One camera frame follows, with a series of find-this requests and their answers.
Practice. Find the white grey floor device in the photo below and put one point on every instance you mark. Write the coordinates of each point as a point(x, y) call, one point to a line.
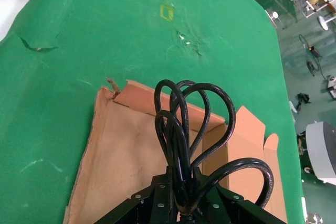
point(331, 85)

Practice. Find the black power adapter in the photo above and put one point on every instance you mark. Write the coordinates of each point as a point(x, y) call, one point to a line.
point(315, 51)

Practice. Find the cardboard box with torn edge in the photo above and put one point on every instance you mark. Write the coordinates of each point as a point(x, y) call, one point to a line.
point(123, 150)

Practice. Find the white tower robot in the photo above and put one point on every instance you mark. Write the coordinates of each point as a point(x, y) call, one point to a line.
point(323, 153)

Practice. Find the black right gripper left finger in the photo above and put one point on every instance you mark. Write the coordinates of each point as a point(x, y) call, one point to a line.
point(147, 205)

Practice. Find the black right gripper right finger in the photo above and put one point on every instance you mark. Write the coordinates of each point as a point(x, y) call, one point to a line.
point(231, 208)

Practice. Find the green table cloth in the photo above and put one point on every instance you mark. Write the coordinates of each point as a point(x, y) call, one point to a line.
point(105, 37)

